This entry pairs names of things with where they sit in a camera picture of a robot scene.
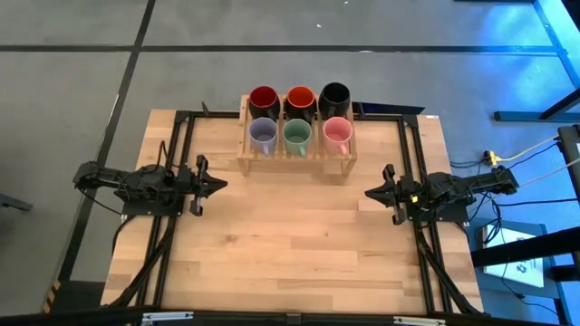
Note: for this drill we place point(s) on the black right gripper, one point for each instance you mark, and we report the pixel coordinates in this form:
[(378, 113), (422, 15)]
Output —
[(399, 192)]

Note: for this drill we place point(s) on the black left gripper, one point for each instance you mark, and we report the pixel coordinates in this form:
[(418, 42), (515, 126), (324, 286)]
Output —
[(197, 183)]

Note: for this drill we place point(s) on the lavender coffee mug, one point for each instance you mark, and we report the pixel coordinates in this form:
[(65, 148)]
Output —
[(263, 131)]

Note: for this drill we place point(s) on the pink coffee mug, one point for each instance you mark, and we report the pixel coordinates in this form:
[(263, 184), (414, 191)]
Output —
[(337, 130)]

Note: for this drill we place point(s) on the green coffee mug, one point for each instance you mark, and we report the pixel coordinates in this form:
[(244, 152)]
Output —
[(296, 132)]

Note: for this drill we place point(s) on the black mug red inside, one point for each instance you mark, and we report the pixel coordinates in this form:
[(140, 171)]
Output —
[(263, 97)]

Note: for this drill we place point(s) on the black mug orange inside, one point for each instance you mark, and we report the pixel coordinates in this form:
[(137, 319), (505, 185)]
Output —
[(301, 97)]

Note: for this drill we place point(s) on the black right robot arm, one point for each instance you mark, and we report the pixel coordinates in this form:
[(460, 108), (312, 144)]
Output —
[(462, 185)]

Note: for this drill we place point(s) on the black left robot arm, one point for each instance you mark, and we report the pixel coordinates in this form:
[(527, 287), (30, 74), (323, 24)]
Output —
[(136, 181)]

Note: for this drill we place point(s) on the all black coffee mug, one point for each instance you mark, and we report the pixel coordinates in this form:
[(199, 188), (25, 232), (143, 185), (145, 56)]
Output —
[(334, 95)]

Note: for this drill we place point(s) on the slatted wooden rack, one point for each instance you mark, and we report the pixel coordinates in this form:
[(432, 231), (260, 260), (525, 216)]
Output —
[(296, 160)]

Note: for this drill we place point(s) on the yellow power plug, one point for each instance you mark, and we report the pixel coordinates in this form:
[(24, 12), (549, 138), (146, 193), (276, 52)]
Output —
[(492, 157)]

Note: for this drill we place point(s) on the white box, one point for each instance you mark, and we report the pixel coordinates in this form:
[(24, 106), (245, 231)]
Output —
[(516, 258)]

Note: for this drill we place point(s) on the black yellow hazard tape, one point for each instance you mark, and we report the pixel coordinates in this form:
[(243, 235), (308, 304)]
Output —
[(51, 296)]

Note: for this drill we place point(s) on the black aluminium table frame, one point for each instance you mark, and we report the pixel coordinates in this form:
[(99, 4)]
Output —
[(186, 136)]

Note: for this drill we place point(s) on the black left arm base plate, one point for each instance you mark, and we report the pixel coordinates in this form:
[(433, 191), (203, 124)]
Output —
[(151, 209)]

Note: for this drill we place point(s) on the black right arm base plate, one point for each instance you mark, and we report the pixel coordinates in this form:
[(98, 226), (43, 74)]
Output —
[(446, 216)]

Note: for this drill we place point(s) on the black desk leg frame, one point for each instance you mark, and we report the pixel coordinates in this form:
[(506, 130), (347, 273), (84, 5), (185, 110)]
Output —
[(544, 108)]

